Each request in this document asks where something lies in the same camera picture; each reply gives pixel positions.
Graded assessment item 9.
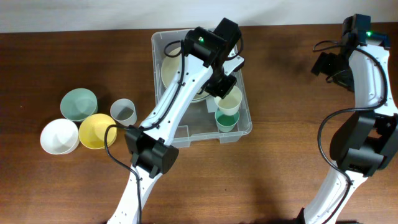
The cream plastic cup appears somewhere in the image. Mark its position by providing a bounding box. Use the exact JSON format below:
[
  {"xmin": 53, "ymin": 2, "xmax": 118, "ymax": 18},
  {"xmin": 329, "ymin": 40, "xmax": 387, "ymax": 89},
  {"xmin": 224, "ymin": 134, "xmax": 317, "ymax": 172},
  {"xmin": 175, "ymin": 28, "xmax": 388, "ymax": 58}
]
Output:
[{"xmin": 215, "ymin": 86, "xmax": 243, "ymax": 116}]

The green plastic cup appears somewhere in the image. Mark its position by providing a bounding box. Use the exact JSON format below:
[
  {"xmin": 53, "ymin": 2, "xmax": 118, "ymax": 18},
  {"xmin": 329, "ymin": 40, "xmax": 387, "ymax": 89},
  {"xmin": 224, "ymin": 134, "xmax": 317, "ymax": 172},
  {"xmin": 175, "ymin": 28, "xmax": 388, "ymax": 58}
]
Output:
[{"xmin": 215, "ymin": 109, "xmax": 240, "ymax": 133}]

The cream white plate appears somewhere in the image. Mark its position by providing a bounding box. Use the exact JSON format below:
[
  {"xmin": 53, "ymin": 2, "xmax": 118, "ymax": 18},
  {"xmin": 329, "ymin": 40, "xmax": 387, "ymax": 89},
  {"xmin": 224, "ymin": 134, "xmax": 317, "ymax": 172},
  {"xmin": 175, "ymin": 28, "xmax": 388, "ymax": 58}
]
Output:
[{"xmin": 160, "ymin": 55, "xmax": 210, "ymax": 103}]

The grey plastic cup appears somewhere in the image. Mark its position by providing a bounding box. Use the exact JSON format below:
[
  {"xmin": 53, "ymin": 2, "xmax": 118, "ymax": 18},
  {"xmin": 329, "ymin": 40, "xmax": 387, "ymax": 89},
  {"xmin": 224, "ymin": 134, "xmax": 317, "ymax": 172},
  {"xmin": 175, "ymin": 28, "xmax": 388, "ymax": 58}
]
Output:
[{"xmin": 110, "ymin": 98, "xmax": 137, "ymax": 126}]

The yellow bowl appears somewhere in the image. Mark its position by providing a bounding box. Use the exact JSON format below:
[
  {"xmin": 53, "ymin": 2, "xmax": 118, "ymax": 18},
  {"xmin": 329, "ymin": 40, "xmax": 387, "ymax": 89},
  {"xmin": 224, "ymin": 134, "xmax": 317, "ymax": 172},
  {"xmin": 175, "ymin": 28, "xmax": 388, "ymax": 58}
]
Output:
[{"xmin": 79, "ymin": 113, "xmax": 116, "ymax": 150}]

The green bowl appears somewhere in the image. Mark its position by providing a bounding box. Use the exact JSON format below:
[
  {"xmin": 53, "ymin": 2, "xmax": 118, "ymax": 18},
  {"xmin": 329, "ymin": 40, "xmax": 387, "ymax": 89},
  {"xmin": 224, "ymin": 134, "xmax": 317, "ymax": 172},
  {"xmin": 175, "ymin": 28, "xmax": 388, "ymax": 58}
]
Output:
[{"xmin": 60, "ymin": 88, "xmax": 98, "ymax": 122}]

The white bowl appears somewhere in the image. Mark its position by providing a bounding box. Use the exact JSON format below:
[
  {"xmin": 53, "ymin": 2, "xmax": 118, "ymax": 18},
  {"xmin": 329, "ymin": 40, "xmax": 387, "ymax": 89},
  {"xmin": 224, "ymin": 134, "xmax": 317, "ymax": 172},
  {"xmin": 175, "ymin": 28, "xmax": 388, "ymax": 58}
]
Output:
[{"xmin": 40, "ymin": 118, "xmax": 80, "ymax": 155}]

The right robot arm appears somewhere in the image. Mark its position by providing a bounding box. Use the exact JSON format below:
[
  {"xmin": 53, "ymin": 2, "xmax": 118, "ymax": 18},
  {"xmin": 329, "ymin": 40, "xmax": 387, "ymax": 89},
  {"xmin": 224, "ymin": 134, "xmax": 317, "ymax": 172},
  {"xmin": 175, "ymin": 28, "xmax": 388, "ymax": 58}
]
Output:
[{"xmin": 294, "ymin": 14, "xmax": 397, "ymax": 223}]

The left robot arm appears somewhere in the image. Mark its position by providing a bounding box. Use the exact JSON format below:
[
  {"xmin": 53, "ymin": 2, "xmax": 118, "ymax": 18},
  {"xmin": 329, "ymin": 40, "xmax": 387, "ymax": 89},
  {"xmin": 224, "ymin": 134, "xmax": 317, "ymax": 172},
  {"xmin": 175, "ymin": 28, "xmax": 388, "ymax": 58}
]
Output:
[{"xmin": 108, "ymin": 18, "xmax": 244, "ymax": 223}]

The white label in bin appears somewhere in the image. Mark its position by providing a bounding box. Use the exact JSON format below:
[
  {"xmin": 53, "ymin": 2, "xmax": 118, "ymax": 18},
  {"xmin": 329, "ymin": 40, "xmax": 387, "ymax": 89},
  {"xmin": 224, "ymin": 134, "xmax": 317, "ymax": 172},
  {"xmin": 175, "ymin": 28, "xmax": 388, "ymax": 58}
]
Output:
[{"xmin": 206, "ymin": 98, "xmax": 218, "ymax": 113}]

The clear plastic storage bin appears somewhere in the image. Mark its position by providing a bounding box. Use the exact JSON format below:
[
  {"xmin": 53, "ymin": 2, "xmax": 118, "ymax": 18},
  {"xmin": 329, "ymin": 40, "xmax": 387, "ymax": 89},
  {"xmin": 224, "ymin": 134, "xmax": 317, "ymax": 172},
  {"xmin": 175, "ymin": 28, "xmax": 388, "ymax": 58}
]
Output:
[{"xmin": 151, "ymin": 29, "xmax": 252, "ymax": 148}]

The right black cable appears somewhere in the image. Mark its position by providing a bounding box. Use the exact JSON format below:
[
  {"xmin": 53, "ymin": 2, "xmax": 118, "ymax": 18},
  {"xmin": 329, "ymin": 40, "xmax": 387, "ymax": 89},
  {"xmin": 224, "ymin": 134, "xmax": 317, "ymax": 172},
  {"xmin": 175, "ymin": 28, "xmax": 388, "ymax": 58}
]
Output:
[{"xmin": 312, "ymin": 39, "xmax": 389, "ymax": 224}]

